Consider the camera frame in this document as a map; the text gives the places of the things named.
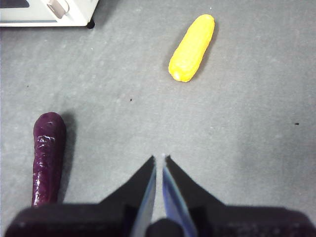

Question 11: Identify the white toaster oven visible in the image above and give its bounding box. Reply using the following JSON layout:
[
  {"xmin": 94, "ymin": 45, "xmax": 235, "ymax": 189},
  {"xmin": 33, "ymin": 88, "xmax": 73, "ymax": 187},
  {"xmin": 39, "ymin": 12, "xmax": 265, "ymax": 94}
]
[{"xmin": 0, "ymin": 0, "xmax": 100, "ymax": 29}]

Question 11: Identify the white glass oven door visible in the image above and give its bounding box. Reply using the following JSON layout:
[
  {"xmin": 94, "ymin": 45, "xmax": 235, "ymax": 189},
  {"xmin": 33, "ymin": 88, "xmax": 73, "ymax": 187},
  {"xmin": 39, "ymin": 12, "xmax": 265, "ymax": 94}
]
[{"xmin": 0, "ymin": 0, "xmax": 46, "ymax": 22}]

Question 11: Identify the beige oven knob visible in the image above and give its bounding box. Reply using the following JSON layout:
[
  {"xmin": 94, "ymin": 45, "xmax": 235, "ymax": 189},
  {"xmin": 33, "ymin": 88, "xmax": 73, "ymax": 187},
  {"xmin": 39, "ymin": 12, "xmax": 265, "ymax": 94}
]
[{"xmin": 46, "ymin": 0, "xmax": 71, "ymax": 19}]

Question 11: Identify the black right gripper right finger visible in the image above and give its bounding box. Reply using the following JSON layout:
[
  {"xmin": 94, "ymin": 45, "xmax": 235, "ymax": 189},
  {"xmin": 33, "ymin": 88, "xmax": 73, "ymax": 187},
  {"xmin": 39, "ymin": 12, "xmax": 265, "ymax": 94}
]
[{"xmin": 161, "ymin": 155, "xmax": 316, "ymax": 237}]

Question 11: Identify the yellow corn cob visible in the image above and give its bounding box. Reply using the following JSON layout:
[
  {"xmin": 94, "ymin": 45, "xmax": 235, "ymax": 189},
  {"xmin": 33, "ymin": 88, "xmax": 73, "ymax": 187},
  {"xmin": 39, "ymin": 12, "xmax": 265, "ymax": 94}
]
[{"xmin": 168, "ymin": 13, "xmax": 216, "ymax": 83}]

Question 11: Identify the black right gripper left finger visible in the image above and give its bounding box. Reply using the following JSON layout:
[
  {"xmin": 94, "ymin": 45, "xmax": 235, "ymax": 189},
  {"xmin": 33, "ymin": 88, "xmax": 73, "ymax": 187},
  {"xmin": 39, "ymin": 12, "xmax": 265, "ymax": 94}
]
[{"xmin": 4, "ymin": 155, "xmax": 157, "ymax": 237}]

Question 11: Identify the purple eggplant with green stem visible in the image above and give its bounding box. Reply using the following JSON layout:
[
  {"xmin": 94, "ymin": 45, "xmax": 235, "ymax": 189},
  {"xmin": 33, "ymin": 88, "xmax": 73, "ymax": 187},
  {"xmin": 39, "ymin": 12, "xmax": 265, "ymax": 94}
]
[{"xmin": 31, "ymin": 111, "xmax": 67, "ymax": 207}]

